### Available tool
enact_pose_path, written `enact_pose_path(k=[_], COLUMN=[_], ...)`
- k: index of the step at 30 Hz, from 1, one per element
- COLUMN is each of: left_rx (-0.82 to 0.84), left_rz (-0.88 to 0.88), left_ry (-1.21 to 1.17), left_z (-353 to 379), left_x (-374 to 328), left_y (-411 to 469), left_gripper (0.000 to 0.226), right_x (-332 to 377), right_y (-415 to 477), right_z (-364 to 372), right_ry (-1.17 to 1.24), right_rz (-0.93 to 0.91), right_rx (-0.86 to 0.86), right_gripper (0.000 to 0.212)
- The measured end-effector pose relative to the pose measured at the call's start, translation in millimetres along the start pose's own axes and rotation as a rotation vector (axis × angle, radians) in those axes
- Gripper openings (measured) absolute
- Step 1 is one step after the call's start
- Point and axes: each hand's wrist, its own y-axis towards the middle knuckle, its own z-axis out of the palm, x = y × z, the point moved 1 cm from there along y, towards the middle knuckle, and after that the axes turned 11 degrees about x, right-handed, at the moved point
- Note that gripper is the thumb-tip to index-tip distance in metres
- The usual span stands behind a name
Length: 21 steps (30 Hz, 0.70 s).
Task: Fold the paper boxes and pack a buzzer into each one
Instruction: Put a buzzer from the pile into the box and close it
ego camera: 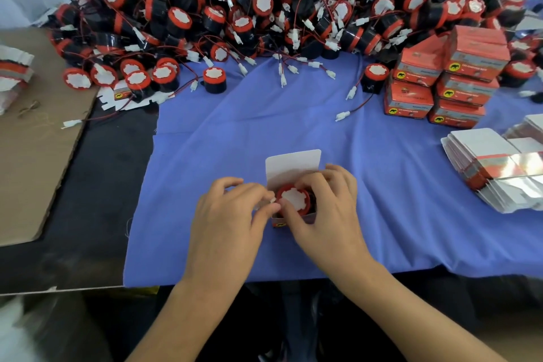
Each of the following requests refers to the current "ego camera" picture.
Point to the single red black buzzer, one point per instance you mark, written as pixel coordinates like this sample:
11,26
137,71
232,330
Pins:
376,75
295,199
215,77

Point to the rubber band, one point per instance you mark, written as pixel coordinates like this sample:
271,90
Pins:
28,108

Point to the person's right hand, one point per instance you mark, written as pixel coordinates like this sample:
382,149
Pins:
335,230

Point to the brown cardboard sheet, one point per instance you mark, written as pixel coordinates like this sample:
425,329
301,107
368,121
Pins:
34,162

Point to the person's right forearm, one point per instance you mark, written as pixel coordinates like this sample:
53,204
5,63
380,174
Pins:
416,319

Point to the stack of paper boxes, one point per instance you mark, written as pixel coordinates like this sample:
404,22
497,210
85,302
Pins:
492,162
13,77

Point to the orange white paper box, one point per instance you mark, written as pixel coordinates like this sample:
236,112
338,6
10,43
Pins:
479,32
422,48
477,58
416,73
293,164
409,101
458,116
468,90

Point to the blue cloth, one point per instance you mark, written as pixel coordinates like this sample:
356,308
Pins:
204,137

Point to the person's left hand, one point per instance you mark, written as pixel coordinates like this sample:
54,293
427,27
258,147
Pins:
225,234

